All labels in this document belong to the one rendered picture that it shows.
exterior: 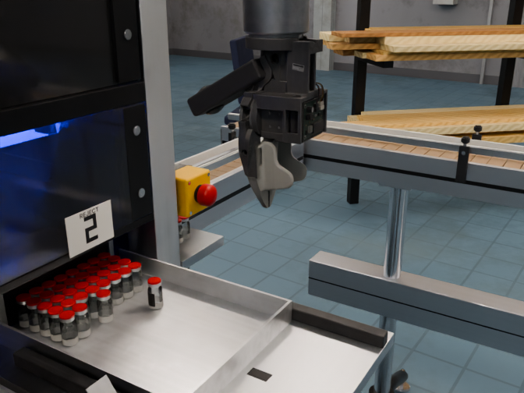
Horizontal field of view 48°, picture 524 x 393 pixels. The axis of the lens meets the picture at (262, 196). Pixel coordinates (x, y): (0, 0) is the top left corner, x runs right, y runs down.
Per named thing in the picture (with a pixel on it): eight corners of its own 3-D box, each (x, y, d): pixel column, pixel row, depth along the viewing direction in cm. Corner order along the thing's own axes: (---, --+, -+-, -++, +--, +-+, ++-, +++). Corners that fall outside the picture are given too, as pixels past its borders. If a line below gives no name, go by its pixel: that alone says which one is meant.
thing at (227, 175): (142, 269, 110) (136, 190, 104) (84, 250, 117) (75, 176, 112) (308, 172, 165) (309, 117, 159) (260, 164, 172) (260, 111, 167)
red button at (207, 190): (189, 207, 104) (189, 185, 102) (203, 200, 107) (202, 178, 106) (207, 210, 102) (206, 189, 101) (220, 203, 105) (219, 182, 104)
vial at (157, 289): (146, 307, 90) (143, 282, 88) (155, 301, 91) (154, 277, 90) (157, 311, 89) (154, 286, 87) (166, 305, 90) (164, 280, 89)
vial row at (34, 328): (26, 330, 84) (22, 302, 82) (116, 278, 98) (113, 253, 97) (37, 334, 83) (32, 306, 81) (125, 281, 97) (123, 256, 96)
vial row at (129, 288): (47, 339, 82) (43, 310, 80) (136, 285, 96) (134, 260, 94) (58, 344, 81) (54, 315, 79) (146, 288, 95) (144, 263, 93)
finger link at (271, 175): (288, 221, 70) (288, 147, 67) (246, 212, 73) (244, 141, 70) (299, 213, 73) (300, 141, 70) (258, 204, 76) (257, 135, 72)
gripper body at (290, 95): (299, 150, 66) (300, 40, 62) (235, 141, 70) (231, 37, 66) (327, 136, 72) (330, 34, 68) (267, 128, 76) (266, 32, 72)
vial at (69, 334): (58, 344, 81) (54, 315, 79) (71, 336, 82) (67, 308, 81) (69, 348, 80) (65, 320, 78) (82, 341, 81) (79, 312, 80)
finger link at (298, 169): (299, 213, 73) (300, 141, 70) (258, 204, 76) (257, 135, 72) (310, 205, 75) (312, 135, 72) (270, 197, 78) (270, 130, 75)
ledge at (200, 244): (125, 253, 112) (124, 244, 111) (168, 230, 123) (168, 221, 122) (182, 271, 105) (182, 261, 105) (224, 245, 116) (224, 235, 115)
